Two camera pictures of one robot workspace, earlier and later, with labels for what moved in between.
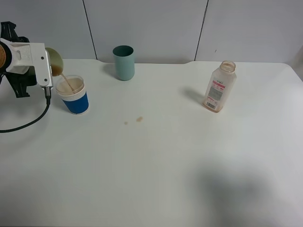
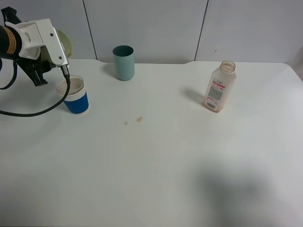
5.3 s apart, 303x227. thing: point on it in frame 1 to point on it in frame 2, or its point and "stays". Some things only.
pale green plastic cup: x=56 y=62 to x=66 y=42
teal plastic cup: x=124 y=56 stays
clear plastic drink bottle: x=220 y=87 stays
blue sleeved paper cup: x=71 y=90 stays
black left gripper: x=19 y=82 to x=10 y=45
